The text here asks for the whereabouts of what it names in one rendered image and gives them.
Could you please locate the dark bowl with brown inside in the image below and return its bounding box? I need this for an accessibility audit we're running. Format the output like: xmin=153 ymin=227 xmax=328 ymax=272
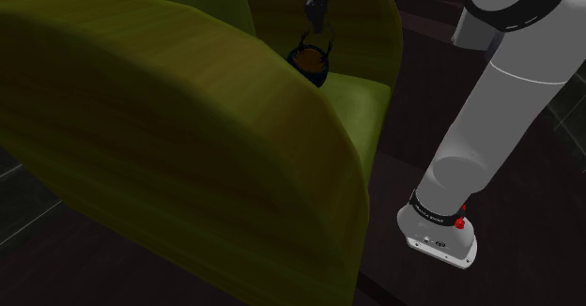
xmin=286 ymin=43 xmax=331 ymax=89

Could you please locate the green sofa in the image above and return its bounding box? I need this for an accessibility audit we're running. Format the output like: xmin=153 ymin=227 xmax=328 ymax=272
xmin=0 ymin=0 xmax=405 ymax=306

